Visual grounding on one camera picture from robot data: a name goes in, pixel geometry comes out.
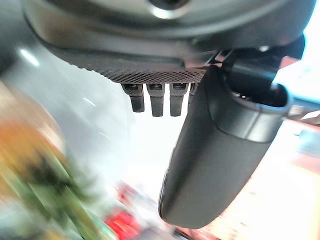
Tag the red fruit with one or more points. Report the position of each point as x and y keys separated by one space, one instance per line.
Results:
x=122 y=220

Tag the green and orange fruit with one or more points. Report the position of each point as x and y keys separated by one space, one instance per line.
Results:
x=42 y=175

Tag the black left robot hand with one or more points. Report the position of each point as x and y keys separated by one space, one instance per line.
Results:
x=205 y=150

